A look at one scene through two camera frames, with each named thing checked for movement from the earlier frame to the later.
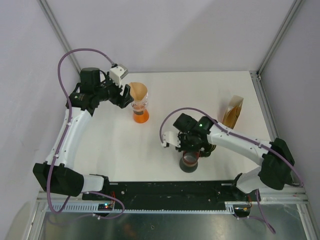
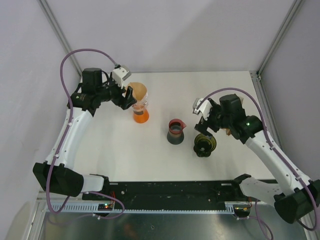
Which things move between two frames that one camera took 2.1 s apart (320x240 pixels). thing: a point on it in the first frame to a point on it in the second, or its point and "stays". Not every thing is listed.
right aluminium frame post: [287, 24] stays
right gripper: [183, 147] to [203, 129]
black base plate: [172, 194] stays
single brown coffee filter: [138, 90] stays
